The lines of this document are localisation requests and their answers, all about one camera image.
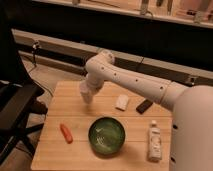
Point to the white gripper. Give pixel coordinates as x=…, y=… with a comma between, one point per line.
x=91, y=92

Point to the white ceramic cup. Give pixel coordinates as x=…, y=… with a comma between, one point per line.
x=85, y=92

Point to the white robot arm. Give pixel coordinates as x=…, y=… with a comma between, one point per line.
x=191, y=146

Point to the green ceramic bowl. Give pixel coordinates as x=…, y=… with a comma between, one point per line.
x=106, y=136

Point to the white rectangular block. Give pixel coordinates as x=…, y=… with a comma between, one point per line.
x=122, y=102

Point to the orange carrot toy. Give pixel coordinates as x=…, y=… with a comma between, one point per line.
x=66, y=133

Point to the black rectangular block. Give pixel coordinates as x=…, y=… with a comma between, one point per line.
x=143, y=106

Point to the black office chair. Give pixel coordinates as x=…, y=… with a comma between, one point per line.
x=16, y=104

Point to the white squeeze bottle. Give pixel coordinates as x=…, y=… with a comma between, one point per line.
x=155, y=150

